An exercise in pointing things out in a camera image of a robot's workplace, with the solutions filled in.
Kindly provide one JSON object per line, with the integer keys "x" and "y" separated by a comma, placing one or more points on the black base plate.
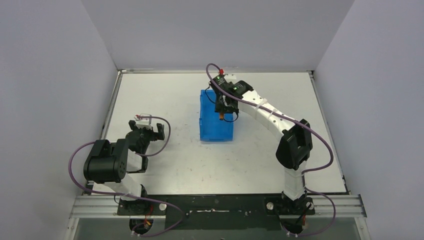
{"x": 271, "y": 212}

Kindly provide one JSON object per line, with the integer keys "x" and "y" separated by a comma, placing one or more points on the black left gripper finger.
{"x": 132, "y": 125}
{"x": 160, "y": 134}

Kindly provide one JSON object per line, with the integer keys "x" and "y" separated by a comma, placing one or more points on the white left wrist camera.
{"x": 143, "y": 121}

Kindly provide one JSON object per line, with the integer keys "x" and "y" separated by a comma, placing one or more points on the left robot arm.
{"x": 111, "y": 163}

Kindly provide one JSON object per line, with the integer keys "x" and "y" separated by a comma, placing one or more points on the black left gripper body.
{"x": 149, "y": 129}

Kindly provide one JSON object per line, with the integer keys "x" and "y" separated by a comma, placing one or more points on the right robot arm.
{"x": 294, "y": 142}

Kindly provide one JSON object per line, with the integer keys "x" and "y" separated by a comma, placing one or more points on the aluminium frame rail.
{"x": 337, "y": 217}

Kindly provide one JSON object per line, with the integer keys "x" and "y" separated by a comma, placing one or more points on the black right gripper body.
{"x": 220, "y": 106}

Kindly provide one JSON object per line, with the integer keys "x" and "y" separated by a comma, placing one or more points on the blue plastic bin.
{"x": 211, "y": 128}

